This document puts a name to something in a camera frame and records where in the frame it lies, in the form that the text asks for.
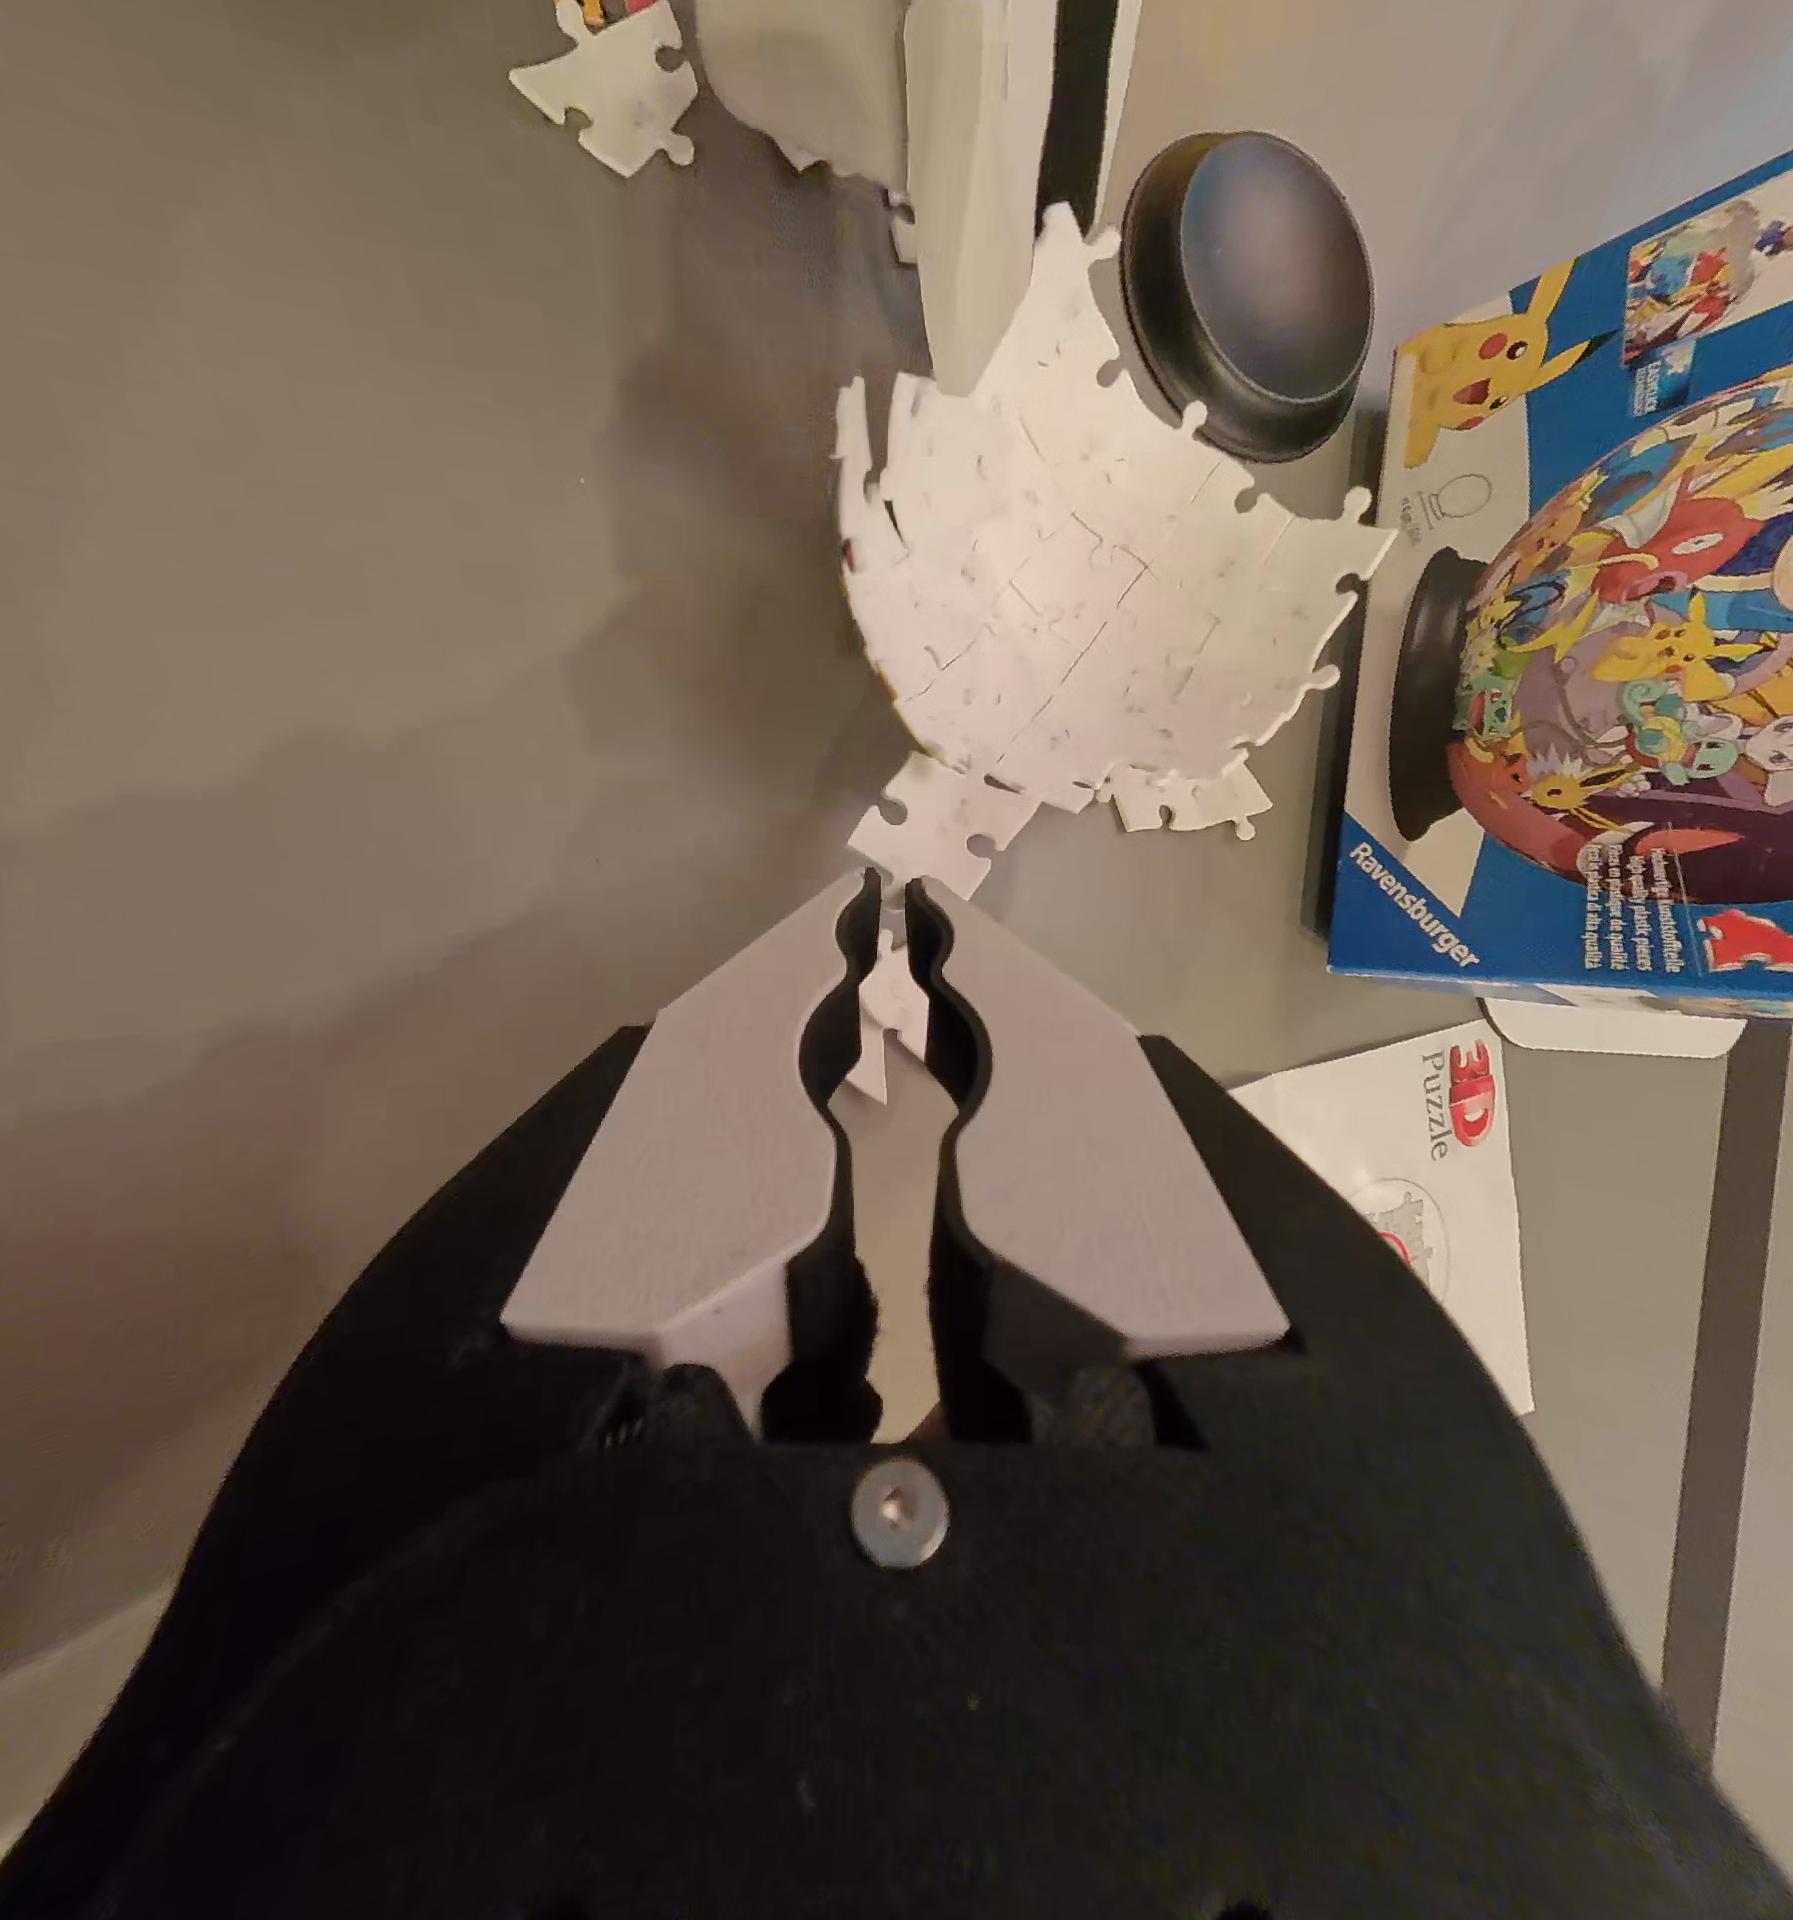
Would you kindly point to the black round ball stand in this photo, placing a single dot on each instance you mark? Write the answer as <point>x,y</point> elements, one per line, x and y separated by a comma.
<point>1255,286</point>

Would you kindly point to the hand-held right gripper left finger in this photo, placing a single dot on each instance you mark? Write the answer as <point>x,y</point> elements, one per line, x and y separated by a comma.
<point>658,1199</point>

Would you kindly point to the white instruction leaflet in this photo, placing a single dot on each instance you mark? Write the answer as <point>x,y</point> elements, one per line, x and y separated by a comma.
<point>1407,1186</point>

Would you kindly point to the partly built puzzle ball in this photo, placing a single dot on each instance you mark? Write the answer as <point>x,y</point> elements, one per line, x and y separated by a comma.
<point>1078,601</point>

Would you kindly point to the white puzzle piece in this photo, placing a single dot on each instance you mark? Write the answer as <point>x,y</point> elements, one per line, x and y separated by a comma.
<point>943,826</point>
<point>611,99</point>

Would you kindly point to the blue puzzle box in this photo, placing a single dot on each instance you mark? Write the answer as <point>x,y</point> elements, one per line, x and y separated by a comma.
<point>1631,677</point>

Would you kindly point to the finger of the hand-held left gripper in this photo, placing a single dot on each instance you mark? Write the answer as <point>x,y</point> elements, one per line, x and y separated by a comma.
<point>1115,90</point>
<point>980,151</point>

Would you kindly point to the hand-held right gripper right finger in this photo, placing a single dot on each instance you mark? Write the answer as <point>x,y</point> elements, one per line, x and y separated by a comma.
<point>1120,1199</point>

